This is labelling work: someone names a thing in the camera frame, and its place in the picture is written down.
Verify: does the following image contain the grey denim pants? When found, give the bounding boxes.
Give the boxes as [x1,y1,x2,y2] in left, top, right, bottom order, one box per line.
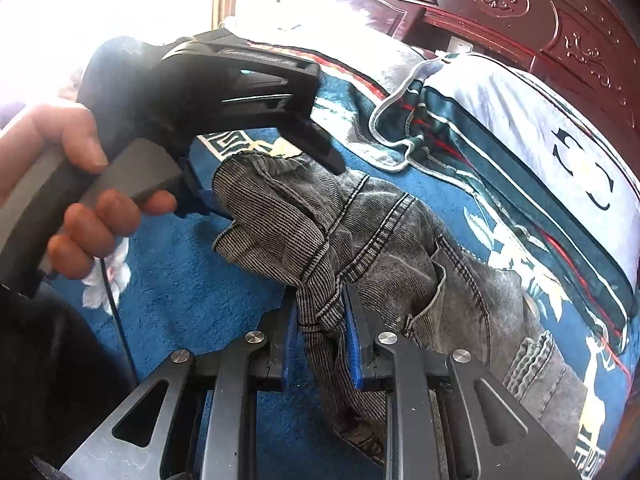
[213,152,587,463]

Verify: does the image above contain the left hand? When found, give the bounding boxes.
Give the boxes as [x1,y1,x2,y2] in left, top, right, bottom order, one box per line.
[0,102,179,281]

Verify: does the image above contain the blue deer pattern blanket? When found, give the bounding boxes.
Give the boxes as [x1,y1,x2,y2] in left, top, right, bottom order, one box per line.
[54,68,639,479]

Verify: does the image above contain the light blue flower pillow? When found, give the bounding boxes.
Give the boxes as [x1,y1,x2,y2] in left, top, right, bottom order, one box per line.
[369,54,639,353]

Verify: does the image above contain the dark carved wooden headboard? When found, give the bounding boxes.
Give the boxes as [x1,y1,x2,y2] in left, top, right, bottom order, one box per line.
[345,0,639,171]

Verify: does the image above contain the black thin cable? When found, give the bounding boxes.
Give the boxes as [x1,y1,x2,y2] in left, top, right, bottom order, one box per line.
[98,258,141,386]

